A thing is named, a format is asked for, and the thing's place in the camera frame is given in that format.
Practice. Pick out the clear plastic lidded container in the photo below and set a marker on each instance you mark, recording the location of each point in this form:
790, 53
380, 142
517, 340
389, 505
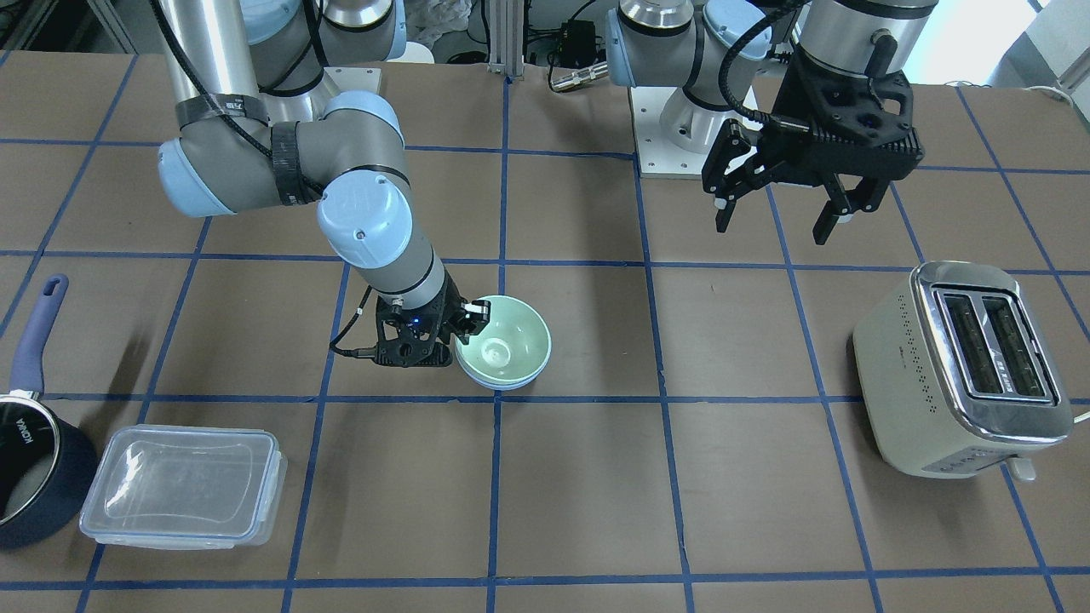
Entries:
185, 488

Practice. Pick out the light green bowl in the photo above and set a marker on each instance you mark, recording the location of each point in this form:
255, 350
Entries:
516, 339

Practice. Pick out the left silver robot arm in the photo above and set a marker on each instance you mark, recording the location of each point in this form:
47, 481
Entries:
712, 50

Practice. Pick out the dark blue saucepan with lid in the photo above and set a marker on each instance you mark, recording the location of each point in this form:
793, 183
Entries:
47, 464

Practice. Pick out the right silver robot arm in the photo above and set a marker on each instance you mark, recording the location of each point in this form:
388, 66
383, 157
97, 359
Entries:
263, 124

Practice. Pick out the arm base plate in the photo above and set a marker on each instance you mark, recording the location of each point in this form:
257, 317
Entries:
339, 79
674, 135

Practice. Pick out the cream and chrome toaster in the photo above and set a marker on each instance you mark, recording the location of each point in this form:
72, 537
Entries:
956, 376

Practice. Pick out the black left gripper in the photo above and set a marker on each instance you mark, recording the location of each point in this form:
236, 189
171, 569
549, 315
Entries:
784, 106

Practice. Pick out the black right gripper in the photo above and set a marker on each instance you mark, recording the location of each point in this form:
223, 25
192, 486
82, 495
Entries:
449, 317

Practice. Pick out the light blue bowl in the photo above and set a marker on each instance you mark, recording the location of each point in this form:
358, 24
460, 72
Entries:
497, 383

